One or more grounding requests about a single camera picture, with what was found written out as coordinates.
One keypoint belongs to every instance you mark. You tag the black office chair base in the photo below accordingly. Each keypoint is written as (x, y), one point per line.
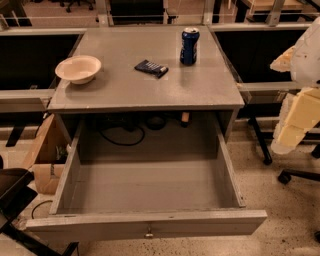
(286, 174)

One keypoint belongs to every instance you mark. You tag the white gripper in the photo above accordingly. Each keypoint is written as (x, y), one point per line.
(308, 61)

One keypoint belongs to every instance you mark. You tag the black table leg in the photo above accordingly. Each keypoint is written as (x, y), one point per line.
(267, 157)

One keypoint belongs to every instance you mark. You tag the blue soda can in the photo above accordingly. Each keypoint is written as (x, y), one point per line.
(188, 53)

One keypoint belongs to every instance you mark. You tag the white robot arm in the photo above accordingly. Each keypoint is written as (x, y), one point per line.
(301, 112)

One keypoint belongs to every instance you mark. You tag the grey cabinet desk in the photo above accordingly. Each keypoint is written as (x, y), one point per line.
(206, 85)

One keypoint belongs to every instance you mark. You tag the grey open top drawer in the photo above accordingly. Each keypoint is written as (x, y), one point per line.
(180, 181)

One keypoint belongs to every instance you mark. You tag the black chair at left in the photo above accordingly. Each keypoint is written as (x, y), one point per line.
(15, 196)

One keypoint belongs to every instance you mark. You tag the white paper bowl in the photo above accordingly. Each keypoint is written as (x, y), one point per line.
(79, 69)

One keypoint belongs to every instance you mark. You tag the cardboard box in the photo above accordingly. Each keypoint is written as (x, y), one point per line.
(47, 155)

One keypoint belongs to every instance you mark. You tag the metal drawer knob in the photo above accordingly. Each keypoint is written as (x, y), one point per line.
(149, 234)

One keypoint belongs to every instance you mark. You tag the dark blue rxbar wrapper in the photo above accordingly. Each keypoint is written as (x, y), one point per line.
(151, 68)

